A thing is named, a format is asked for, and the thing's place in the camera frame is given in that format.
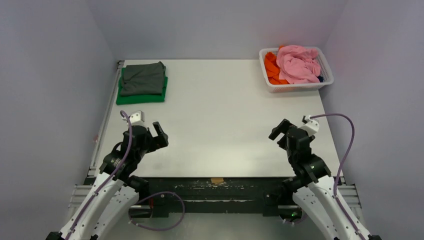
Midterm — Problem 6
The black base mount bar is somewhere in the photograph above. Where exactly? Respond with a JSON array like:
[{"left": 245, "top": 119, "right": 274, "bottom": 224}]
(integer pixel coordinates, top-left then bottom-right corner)
[{"left": 129, "top": 177, "right": 301, "bottom": 218}]

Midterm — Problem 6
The aluminium frame rail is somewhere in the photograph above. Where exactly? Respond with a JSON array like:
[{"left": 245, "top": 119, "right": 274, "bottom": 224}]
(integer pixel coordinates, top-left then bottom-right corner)
[{"left": 74, "top": 60, "right": 125, "bottom": 189}]

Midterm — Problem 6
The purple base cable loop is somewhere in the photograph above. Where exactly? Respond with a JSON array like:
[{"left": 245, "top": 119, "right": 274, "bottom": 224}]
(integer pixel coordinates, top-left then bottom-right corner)
[{"left": 128, "top": 191, "right": 186, "bottom": 232}]

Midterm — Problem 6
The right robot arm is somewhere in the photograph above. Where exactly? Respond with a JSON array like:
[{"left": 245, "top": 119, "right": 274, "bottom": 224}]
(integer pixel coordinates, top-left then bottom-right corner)
[{"left": 269, "top": 116, "right": 381, "bottom": 240}]

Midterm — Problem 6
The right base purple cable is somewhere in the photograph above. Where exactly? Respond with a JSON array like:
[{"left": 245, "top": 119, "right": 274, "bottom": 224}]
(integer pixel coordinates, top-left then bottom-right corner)
[{"left": 282, "top": 211, "right": 309, "bottom": 227}]

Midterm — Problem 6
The folded grey t shirt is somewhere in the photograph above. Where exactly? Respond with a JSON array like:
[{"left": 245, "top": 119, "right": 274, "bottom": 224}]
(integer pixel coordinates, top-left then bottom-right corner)
[{"left": 120, "top": 61, "right": 166, "bottom": 97}]

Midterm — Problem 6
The orange t shirt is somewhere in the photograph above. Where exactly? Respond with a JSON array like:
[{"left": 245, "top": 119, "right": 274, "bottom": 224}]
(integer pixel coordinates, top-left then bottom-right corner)
[{"left": 263, "top": 52, "right": 289, "bottom": 85}]

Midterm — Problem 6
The brown tape piece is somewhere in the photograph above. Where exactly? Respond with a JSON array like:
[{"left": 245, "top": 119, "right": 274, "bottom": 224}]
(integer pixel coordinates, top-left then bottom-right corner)
[{"left": 210, "top": 177, "right": 225, "bottom": 185}]

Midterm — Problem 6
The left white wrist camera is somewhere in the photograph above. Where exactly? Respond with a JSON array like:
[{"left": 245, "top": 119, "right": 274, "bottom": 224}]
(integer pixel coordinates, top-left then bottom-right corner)
[{"left": 127, "top": 110, "right": 146, "bottom": 127}]

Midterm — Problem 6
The white plastic basket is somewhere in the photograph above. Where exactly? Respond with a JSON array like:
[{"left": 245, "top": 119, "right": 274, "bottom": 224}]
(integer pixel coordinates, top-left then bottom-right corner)
[{"left": 258, "top": 46, "right": 334, "bottom": 93}]

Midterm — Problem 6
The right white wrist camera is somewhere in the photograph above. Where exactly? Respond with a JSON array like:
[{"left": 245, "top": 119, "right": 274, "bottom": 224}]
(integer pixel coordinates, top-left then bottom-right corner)
[{"left": 298, "top": 115, "right": 320, "bottom": 137}]

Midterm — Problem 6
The pink t shirt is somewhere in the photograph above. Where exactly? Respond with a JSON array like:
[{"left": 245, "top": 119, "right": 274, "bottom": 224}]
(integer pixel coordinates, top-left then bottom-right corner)
[{"left": 276, "top": 45, "right": 321, "bottom": 85}]

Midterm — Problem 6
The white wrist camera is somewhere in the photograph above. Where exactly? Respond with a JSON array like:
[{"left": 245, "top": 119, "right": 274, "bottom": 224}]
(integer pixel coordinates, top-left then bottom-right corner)
[
  {"left": 127, "top": 110, "right": 146, "bottom": 127},
  {"left": 298, "top": 115, "right": 320, "bottom": 137}
]

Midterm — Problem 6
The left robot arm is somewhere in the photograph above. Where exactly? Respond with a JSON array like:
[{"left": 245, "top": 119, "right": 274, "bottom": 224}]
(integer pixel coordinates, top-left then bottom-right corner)
[{"left": 46, "top": 120, "right": 169, "bottom": 240}]

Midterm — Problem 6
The folded green t shirt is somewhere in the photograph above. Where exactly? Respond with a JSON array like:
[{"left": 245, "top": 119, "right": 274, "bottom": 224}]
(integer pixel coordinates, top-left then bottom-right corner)
[{"left": 115, "top": 67, "right": 168, "bottom": 106}]

